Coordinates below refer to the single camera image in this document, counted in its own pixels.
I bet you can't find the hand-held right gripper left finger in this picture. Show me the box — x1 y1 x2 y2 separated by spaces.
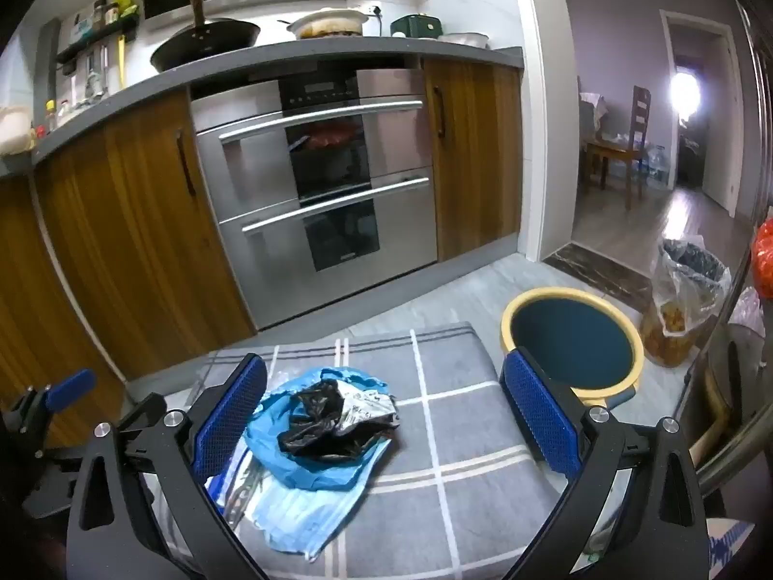
65 353 271 580

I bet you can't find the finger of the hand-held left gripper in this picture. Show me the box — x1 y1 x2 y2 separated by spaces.
6 368 99 436

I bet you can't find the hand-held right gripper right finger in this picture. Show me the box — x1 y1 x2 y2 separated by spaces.
500 348 710 580

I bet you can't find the blue plastic bag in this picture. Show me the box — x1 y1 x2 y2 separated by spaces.
244 365 400 492

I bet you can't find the silver foil packet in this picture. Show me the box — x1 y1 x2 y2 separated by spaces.
205 456 267 526

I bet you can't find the black plastic bag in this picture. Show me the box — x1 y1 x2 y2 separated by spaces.
276 380 400 460

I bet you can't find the teal bin with yellow rim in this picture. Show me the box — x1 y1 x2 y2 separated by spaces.
500 287 646 412

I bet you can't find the white printed wrapper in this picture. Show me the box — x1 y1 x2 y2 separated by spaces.
329 382 401 436

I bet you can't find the grey checked mat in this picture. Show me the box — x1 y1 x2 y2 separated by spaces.
129 321 611 580

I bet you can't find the wooden cabinet door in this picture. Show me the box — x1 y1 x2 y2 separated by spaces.
421 56 523 263
30 133 130 403
100 87 258 376

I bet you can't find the blue patterned cloth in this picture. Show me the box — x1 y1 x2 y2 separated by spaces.
709 520 756 575

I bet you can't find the stainless steel built-in oven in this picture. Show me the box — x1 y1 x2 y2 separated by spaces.
188 54 439 333

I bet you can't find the white plastic bag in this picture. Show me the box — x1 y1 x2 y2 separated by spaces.
0 105 37 155

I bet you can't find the orange red plastic bag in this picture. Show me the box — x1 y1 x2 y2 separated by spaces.
749 217 773 303

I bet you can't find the large water bottle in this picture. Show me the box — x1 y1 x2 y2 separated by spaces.
643 144 671 191

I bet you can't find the white cloth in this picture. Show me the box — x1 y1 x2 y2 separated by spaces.
580 92 611 134

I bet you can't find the wooden chair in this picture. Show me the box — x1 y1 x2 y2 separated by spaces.
583 86 653 209

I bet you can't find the black wok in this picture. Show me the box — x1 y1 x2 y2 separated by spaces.
150 0 262 73

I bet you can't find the white bowl with food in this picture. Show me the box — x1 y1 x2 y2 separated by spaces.
286 7 371 40

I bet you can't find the green small appliance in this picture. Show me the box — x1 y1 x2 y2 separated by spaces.
389 14 442 38

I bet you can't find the white door frame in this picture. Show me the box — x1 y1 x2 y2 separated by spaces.
658 9 741 221

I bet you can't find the black wall shelf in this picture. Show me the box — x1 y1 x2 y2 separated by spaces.
56 17 143 64

